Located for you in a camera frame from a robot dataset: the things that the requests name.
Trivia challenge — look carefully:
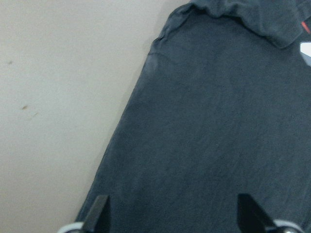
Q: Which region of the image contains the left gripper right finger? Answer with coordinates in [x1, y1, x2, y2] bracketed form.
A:
[237, 194, 277, 233]

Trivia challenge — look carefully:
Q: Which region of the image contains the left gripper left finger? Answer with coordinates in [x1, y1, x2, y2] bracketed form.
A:
[81, 195, 110, 233]

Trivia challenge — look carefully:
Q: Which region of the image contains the black printed t-shirt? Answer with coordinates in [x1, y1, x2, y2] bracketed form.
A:
[77, 0, 311, 233]

